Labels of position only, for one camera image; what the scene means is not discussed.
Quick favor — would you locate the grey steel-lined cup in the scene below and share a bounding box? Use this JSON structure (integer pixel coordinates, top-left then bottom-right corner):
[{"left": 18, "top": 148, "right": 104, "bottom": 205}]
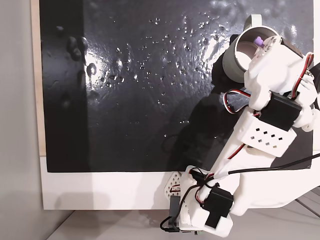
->
[{"left": 222, "top": 14, "right": 285, "bottom": 85}]

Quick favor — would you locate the black glossy mat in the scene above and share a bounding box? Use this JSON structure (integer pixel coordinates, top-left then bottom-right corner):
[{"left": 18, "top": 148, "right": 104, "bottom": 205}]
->
[{"left": 39, "top": 0, "right": 315, "bottom": 174}]

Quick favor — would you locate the black base clamp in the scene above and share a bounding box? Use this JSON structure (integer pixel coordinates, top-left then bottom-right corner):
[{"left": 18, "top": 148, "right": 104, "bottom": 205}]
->
[{"left": 169, "top": 195, "right": 183, "bottom": 230}]

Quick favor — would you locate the white board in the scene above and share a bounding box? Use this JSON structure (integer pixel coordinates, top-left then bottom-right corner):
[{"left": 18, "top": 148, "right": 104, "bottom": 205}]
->
[{"left": 39, "top": 154, "right": 320, "bottom": 211}]

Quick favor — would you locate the light wooden board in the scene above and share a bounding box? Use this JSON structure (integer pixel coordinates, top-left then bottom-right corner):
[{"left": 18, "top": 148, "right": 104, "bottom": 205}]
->
[{"left": 30, "top": 0, "right": 46, "bottom": 157}]

